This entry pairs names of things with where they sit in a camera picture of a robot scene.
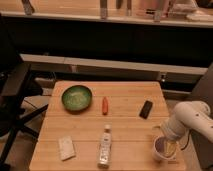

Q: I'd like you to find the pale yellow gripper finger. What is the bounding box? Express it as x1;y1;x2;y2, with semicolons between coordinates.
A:
164;140;177;156

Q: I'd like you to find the white ceramic cup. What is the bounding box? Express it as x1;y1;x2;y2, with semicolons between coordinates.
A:
152;136;176;162

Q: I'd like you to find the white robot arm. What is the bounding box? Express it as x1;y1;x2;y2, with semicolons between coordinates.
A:
161;101;213;157

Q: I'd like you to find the green ceramic bowl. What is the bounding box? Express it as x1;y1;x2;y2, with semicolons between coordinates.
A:
61;85;92;111

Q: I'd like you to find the black rectangular remote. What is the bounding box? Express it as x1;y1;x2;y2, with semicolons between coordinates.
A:
139;101;153;119

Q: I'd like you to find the clear plastic bottle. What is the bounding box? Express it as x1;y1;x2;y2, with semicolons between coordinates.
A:
98;125;112;168

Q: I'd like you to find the orange carrot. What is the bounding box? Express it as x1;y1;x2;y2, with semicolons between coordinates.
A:
102;97;108;115

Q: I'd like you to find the white folded cloth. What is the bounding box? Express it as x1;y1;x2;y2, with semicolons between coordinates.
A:
58;136;76;161

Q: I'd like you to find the black office chair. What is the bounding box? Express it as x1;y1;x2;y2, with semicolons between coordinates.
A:
0;17;47;171

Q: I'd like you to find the black cable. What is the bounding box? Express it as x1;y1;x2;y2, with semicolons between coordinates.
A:
179;131;192;151

